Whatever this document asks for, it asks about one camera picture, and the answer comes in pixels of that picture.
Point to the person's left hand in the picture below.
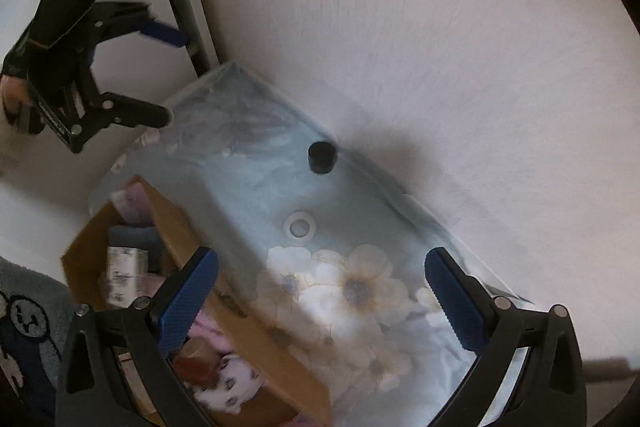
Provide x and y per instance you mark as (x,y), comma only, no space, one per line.
(11,92)

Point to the black round cap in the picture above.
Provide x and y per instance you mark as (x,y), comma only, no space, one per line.
(322,157)

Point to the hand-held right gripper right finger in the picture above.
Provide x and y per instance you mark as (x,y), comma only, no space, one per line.
(452,299)

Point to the pink towel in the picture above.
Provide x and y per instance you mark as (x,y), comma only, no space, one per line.
(135,204)

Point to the newspaper print box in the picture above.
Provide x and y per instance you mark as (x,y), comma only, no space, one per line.
(122,272)

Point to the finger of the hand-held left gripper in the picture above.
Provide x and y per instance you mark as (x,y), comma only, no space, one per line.
(145,116)
(165,34)

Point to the pink plush toy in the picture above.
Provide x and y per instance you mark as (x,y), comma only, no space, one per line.
(230,382)

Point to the floral blue tablecloth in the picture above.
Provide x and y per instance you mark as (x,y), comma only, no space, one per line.
(350,287)

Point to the cardboard box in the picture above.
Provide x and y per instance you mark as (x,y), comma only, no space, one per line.
(280,357)

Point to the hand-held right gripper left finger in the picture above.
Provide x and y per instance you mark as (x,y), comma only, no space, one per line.
(187,302)

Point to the brown plush toy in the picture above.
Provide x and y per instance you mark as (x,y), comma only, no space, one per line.
(197,357)

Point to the blue shag rug with figure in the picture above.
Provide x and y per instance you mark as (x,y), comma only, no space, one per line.
(30,337)

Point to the grey-blue plush toy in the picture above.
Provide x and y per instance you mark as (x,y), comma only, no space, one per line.
(132,237)

